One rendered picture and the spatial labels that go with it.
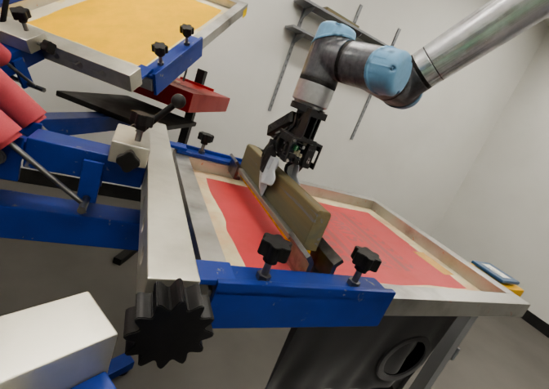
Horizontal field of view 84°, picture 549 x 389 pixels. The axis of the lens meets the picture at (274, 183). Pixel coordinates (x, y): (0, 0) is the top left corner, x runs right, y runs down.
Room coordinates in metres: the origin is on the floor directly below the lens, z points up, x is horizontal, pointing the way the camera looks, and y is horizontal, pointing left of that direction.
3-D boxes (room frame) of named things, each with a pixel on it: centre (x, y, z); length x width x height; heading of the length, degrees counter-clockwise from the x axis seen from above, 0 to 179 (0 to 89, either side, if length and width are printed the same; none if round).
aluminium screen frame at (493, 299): (0.76, -0.18, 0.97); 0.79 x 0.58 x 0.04; 118
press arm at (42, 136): (0.50, 0.31, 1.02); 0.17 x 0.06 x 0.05; 118
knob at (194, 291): (0.23, 0.05, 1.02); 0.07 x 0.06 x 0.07; 118
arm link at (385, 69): (0.59, -0.10, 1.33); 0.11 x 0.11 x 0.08; 52
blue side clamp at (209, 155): (0.89, 0.16, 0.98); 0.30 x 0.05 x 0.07; 118
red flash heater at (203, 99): (1.69, 0.69, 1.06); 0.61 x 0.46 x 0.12; 178
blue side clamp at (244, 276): (0.40, -0.10, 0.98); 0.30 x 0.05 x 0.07; 118
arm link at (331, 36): (0.64, -0.01, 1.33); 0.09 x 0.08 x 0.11; 52
